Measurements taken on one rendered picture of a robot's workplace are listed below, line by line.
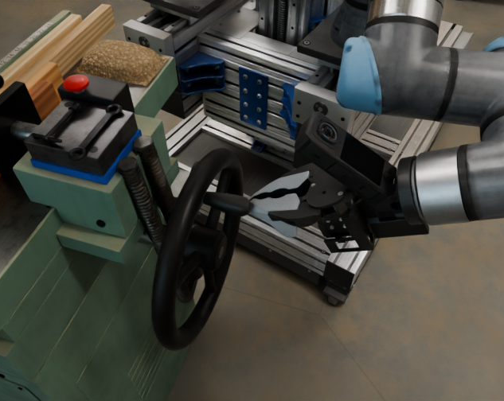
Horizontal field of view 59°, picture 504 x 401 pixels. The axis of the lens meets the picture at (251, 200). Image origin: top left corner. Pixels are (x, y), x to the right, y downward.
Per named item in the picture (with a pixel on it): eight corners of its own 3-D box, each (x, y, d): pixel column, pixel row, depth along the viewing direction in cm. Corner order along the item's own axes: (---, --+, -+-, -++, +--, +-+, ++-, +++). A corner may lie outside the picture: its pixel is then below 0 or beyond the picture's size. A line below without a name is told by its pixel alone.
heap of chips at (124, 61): (146, 86, 74) (142, 66, 71) (72, 72, 77) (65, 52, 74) (169, 57, 80) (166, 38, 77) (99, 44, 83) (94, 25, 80)
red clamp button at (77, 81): (81, 95, 54) (79, 88, 53) (60, 91, 54) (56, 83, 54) (94, 81, 56) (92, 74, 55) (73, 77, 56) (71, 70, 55)
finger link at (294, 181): (263, 228, 60) (326, 221, 55) (241, 199, 57) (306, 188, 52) (270, 211, 62) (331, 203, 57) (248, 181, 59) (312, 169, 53)
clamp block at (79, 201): (125, 242, 57) (108, 196, 51) (35, 217, 60) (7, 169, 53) (173, 165, 67) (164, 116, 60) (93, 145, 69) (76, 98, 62)
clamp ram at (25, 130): (47, 186, 59) (20, 134, 52) (-1, 173, 61) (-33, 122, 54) (84, 142, 65) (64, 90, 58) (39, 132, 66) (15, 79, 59)
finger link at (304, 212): (269, 231, 52) (339, 223, 47) (263, 222, 51) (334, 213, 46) (279, 201, 55) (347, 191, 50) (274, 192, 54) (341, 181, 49)
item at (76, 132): (107, 185, 52) (94, 150, 47) (25, 165, 54) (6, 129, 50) (156, 116, 60) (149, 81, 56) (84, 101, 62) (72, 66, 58)
